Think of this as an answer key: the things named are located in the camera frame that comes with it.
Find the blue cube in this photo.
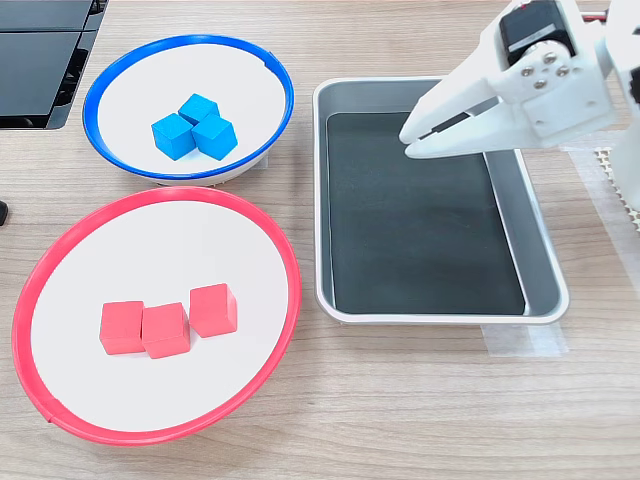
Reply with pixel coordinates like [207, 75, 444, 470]
[191, 113, 238, 162]
[151, 113, 195, 162]
[178, 93, 221, 126]

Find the red cube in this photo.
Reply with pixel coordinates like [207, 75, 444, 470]
[141, 302, 192, 360]
[189, 283, 239, 339]
[99, 300, 146, 356]

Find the black tray mat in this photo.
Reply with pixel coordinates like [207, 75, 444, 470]
[325, 112, 527, 316]

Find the steel tray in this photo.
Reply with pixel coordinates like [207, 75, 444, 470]
[313, 77, 571, 326]

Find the pale perforated plate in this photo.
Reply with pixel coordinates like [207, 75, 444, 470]
[592, 147, 640, 234]

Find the blue-rimmed white plate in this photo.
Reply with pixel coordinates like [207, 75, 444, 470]
[82, 33, 296, 187]

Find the clear tape strip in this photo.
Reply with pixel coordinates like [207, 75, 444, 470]
[480, 323, 570, 358]

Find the red-rimmed white plate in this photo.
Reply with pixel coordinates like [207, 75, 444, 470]
[11, 186, 303, 447]

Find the black device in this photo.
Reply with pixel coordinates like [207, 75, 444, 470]
[0, 0, 109, 131]

